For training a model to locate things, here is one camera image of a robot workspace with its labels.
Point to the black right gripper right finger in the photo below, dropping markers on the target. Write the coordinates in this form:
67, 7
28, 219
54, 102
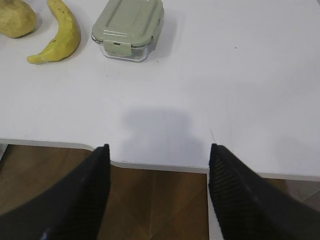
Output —
248, 207

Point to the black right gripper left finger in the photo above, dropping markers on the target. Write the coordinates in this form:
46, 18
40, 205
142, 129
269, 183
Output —
72, 209

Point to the yellow banana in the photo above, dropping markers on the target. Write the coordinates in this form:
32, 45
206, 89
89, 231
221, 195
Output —
67, 38

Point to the green lid glass container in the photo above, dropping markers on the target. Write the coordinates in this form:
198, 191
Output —
129, 29

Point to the yellow pear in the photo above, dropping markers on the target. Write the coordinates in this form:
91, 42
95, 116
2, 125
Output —
17, 18

